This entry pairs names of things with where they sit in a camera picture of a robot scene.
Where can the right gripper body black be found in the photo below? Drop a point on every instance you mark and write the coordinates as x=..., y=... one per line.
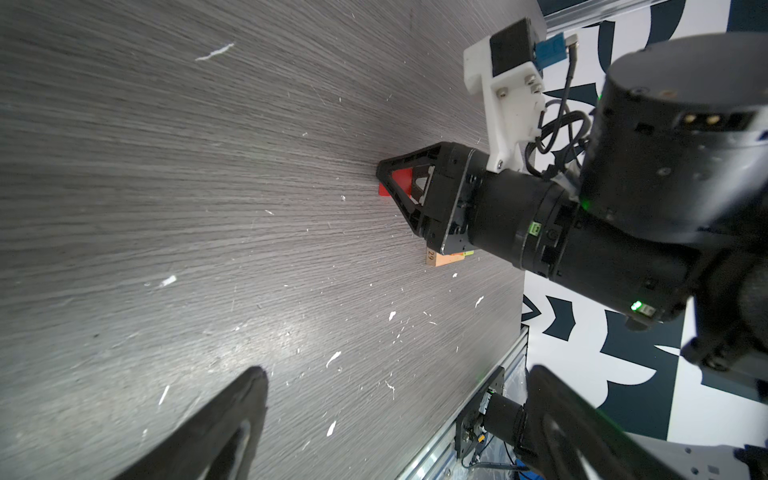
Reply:
x=534, y=225

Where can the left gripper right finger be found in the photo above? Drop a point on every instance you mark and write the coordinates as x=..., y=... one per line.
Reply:
x=570, y=439

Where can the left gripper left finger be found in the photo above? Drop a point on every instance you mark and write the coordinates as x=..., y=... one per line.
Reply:
x=218, y=442

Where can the small red wood cube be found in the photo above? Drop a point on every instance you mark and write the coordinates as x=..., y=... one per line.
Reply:
x=404, y=180

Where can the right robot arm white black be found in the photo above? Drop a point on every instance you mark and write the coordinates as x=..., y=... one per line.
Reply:
x=659, y=202

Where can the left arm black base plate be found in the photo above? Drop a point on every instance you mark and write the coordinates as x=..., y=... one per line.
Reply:
x=469, y=430

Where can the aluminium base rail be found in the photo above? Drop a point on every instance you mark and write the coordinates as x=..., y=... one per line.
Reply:
x=490, y=460

